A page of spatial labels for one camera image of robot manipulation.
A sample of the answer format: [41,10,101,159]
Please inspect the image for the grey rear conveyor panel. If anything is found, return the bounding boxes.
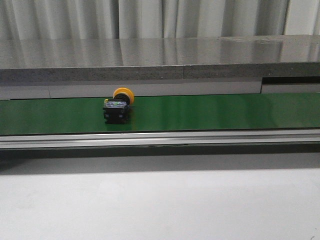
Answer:
[0,76,320,100]

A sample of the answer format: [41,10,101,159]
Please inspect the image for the aluminium conveyor side rail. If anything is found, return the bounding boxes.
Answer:
[0,128,320,150]

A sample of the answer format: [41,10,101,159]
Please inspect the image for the yellow mushroom push button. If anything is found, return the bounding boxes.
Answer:
[103,87,135,124]

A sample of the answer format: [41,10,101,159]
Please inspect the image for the white pleated curtain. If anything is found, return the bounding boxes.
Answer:
[0,0,320,40]

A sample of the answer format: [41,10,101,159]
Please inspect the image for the grey granite slab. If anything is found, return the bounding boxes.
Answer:
[0,35,320,86]

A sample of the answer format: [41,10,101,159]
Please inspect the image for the green conveyor belt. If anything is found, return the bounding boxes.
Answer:
[0,93,320,136]

